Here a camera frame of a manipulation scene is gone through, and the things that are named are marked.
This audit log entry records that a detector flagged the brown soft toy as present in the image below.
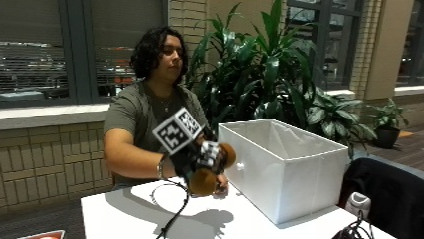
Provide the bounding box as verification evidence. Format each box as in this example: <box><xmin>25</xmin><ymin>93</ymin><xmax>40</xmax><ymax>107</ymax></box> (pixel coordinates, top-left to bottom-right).
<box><xmin>187</xmin><ymin>141</ymin><xmax>237</xmax><ymax>197</ymax></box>

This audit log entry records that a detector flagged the white cube of black markers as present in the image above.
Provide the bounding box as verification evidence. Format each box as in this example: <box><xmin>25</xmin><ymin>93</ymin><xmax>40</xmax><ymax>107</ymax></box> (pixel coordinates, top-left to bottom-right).
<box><xmin>152</xmin><ymin>107</ymin><xmax>206</xmax><ymax>156</ymax></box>

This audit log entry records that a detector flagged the white fabric storage box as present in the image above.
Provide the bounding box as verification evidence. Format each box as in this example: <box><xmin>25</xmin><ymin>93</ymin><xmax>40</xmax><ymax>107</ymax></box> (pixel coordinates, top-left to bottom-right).
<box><xmin>217</xmin><ymin>119</ymin><xmax>351</xmax><ymax>226</ymax></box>

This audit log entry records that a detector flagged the the person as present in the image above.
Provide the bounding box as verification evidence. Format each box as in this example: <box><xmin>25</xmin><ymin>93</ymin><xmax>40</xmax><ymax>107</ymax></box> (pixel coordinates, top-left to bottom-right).
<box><xmin>102</xmin><ymin>25</ymin><xmax>231</xmax><ymax>192</ymax></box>

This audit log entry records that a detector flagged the variegated leafy plant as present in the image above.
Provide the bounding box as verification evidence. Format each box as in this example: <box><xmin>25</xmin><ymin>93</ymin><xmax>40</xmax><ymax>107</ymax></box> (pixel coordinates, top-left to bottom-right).
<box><xmin>303</xmin><ymin>85</ymin><xmax>379</xmax><ymax>159</ymax></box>

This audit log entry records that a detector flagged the white electronic device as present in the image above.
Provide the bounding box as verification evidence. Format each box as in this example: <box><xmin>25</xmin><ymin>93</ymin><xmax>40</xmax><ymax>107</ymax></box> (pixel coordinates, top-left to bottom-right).
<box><xmin>343</xmin><ymin>191</ymin><xmax>372</xmax><ymax>221</ymax></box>

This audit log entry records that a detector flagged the tall green leafy plant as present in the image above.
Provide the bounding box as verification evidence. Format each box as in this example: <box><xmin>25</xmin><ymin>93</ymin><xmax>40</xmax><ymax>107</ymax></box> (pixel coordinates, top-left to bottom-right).
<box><xmin>185</xmin><ymin>0</ymin><xmax>320</xmax><ymax>134</ymax></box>

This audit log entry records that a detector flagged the black plant pot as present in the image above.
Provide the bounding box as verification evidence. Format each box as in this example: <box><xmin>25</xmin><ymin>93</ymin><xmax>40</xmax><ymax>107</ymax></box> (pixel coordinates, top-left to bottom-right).
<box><xmin>374</xmin><ymin>126</ymin><xmax>401</xmax><ymax>150</ymax></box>

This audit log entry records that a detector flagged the grey window sill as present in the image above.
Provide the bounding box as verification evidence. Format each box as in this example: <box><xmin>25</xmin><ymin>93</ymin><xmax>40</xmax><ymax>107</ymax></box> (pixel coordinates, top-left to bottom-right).
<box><xmin>0</xmin><ymin>103</ymin><xmax>112</xmax><ymax>131</ymax></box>

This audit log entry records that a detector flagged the small potted plant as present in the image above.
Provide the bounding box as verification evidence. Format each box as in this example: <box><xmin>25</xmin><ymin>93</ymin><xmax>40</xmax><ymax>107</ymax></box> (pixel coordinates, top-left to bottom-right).
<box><xmin>364</xmin><ymin>98</ymin><xmax>411</xmax><ymax>133</ymax></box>

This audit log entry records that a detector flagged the red and white object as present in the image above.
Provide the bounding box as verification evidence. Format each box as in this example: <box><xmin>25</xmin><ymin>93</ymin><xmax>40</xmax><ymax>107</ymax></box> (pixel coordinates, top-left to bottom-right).
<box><xmin>16</xmin><ymin>229</ymin><xmax>67</xmax><ymax>239</ymax></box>

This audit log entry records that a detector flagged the narrow grey-framed window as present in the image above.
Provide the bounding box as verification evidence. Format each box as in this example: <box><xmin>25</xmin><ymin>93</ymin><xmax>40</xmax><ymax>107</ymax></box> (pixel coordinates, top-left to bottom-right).
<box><xmin>283</xmin><ymin>0</ymin><xmax>366</xmax><ymax>93</ymax></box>

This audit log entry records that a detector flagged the large grey-framed window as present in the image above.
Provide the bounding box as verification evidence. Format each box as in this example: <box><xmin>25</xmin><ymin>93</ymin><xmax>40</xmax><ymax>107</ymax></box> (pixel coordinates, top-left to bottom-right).
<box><xmin>0</xmin><ymin>0</ymin><xmax>170</xmax><ymax>110</ymax></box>

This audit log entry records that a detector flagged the dark-framed side window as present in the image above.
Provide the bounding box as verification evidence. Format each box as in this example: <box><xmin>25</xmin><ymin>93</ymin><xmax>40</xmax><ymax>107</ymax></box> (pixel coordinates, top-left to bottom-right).
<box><xmin>395</xmin><ymin>0</ymin><xmax>424</xmax><ymax>88</ymax></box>

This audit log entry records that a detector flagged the black glove cable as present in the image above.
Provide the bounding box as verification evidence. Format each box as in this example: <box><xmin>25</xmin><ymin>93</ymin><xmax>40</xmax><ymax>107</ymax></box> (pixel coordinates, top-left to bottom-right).
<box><xmin>150</xmin><ymin>178</ymin><xmax>193</xmax><ymax>239</ymax></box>

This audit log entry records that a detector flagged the silver bracelet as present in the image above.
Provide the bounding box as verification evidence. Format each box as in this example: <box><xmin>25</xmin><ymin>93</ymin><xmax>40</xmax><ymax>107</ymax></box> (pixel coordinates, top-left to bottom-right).
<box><xmin>157</xmin><ymin>155</ymin><xmax>169</xmax><ymax>180</ymax></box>

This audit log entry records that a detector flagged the thin necklace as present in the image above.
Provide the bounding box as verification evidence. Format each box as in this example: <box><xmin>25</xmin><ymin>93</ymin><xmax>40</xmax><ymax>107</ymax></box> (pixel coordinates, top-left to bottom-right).
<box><xmin>156</xmin><ymin>95</ymin><xmax>176</xmax><ymax>114</ymax></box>

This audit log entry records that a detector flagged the bundle of black cables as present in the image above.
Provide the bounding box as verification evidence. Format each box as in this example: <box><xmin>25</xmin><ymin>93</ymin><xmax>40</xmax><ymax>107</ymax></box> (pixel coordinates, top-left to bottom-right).
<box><xmin>330</xmin><ymin>209</ymin><xmax>378</xmax><ymax>239</ymax></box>

